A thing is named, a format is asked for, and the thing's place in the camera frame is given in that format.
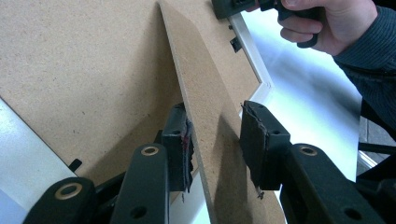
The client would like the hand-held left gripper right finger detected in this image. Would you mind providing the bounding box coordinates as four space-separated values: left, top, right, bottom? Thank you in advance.
239 100 386 224

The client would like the black metal stand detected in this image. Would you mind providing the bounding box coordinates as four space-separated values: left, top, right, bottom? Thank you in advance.
357 141 396 156

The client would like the brown fibreboard backing board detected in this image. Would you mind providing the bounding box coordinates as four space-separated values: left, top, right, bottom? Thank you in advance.
0 0 262 188

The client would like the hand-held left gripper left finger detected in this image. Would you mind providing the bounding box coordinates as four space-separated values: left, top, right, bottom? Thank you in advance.
110 103 194 224

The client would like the brown fibreboard frame stand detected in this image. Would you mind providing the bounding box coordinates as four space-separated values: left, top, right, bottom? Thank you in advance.
158 0 287 224

